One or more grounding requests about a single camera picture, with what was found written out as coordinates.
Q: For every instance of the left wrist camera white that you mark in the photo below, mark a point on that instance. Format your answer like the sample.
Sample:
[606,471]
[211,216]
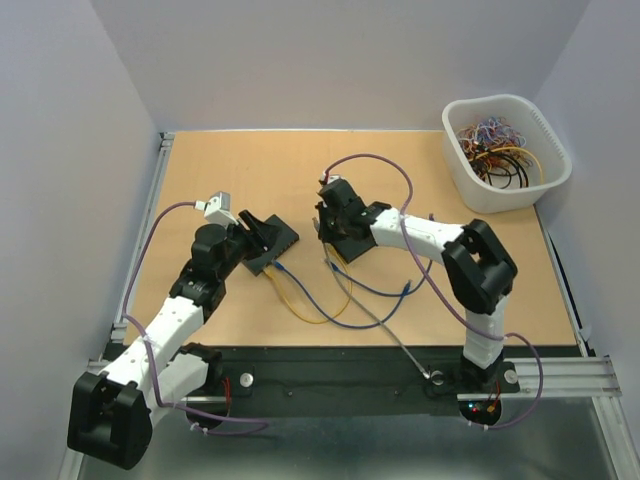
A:
[217,209]

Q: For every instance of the aluminium frame rail front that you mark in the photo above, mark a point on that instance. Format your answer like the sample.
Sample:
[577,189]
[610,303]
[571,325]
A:
[551,377]

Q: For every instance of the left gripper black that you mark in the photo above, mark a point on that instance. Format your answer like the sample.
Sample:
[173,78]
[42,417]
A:
[260,235]

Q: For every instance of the black network switch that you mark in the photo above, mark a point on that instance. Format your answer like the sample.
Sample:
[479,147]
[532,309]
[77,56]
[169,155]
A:
[350,249]
[285,239]

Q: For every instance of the white plastic bin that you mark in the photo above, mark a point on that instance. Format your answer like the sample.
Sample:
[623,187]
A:
[501,152]

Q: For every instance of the aluminium frame rail left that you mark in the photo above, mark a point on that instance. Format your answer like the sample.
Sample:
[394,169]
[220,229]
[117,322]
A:
[115,341]

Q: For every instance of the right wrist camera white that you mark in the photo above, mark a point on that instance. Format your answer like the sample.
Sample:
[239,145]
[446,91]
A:
[327,178]

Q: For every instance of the aluminium frame rail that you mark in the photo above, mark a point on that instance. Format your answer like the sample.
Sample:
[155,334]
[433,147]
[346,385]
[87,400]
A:
[115,341]
[551,377]

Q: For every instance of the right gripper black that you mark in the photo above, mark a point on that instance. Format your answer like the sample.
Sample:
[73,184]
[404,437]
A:
[327,234]

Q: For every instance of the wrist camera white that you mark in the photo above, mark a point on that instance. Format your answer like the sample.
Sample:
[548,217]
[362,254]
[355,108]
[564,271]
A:
[217,209]
[327,178]

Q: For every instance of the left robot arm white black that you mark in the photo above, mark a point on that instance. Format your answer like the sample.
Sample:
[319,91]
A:
[114,412]

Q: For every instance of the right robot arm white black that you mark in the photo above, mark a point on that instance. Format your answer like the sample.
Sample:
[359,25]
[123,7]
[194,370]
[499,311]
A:
[479,269]

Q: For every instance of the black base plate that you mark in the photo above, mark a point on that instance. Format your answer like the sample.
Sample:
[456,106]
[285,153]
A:
[289,382]

